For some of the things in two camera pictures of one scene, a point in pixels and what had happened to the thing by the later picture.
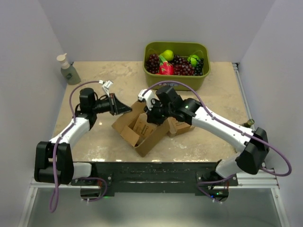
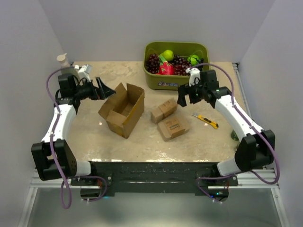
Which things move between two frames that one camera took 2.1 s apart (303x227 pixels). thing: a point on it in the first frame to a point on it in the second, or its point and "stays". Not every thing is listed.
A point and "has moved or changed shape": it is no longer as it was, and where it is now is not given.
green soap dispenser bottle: (68, 71) stays
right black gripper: (152, 118) to (182, 90)
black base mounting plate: (152, 178) stays
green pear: (168, 54) stays
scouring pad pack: (143, 128) has moved or changed shape
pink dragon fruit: (165, 67) stays
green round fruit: (193, 59) stays
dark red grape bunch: (152, 65) stays
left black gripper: (116, 107) to (106, 91)
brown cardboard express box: (125, 124) has moved or changed shape
